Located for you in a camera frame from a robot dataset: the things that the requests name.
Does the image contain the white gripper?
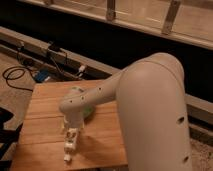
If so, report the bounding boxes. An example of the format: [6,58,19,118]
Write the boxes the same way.
[64,112,84,131]

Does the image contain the white plastic bottle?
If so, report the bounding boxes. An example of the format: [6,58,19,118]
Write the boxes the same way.
[64,129,79,162]

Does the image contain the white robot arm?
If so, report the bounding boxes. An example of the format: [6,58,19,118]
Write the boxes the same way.
[59,53,193,171]

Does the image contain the green ceramic bowl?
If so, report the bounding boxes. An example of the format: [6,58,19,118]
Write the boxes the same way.
[69,86,95,119]

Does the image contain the white plug connector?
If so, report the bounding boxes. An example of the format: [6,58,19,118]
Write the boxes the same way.
[78,65,87,73]

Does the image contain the blue box on floor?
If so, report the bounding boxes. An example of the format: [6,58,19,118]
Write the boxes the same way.
[34,69,50,83]

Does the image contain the black object at left edge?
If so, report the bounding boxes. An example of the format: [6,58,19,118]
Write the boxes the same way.
[0,107,18,163]

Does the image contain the black power adapter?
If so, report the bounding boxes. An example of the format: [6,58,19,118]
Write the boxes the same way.
[47,42,62,54]

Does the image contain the black cable loop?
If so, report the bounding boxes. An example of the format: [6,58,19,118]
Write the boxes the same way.
[2,65,36,93]

